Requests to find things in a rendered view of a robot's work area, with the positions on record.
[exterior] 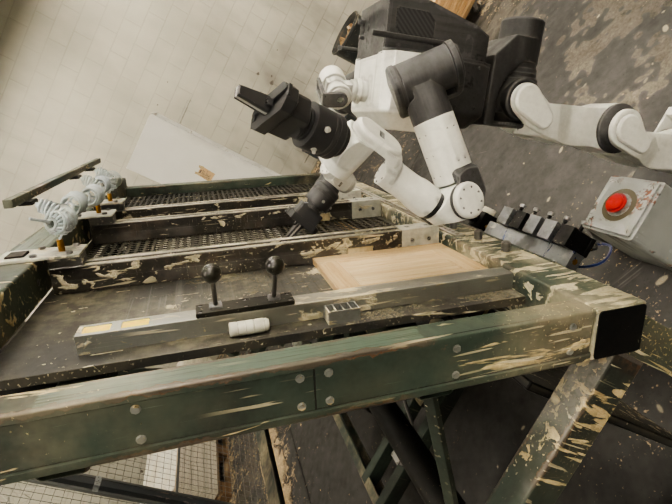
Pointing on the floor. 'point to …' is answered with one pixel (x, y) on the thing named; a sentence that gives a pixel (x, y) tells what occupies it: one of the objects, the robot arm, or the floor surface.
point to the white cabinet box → (187, 155)
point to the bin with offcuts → (349, 35)
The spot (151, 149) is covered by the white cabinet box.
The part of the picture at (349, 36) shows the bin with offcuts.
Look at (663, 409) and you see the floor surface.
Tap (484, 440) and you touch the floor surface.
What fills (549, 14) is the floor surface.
